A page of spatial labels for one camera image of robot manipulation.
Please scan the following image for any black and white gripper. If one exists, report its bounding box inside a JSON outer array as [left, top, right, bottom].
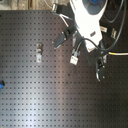
[[53, 25, 108, 82]]

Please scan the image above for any black cable with white connector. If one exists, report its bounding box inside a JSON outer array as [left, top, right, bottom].
[[69, 37, 128, 66]]

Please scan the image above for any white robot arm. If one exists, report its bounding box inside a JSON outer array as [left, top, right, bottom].
[[52, 0, 108, 65]]

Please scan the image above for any metal cable clip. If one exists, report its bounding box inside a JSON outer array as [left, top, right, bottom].
[[36, 42, 43, 63]]

